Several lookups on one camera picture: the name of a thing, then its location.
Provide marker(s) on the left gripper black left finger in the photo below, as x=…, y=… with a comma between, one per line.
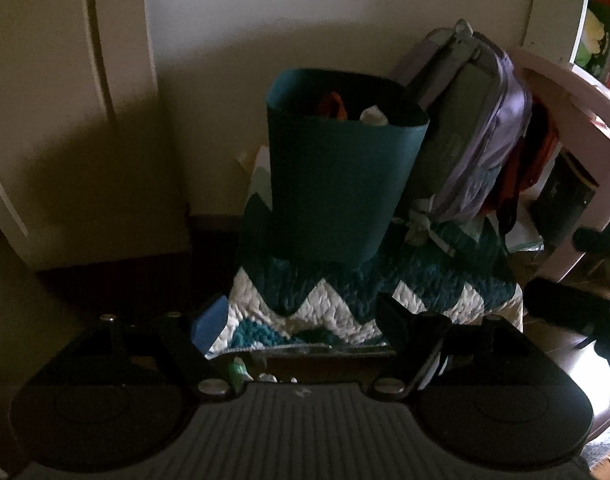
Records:
x=121, y=391

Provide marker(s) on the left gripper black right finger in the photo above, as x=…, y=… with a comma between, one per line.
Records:
x=483, y=393

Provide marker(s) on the red plastic bag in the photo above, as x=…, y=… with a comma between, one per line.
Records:
x=333, y=108

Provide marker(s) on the teal trash bin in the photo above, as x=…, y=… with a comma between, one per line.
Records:
x=335, y=185

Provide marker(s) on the white crumpled paper trash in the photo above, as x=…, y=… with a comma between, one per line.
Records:
x=372, y=116

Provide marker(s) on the green tube on floor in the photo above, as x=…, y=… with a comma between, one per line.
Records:
x=238, y=374

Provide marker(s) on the teal white chevron quilt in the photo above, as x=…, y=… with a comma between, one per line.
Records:
x=457, y=271

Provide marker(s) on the beige door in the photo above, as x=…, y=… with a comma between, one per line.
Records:
x=78, y=161

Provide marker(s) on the purple grey backpack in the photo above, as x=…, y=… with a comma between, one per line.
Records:
x=477, y=110

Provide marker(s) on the pink white shelf unit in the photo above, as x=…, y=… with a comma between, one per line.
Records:
x=578, y=103

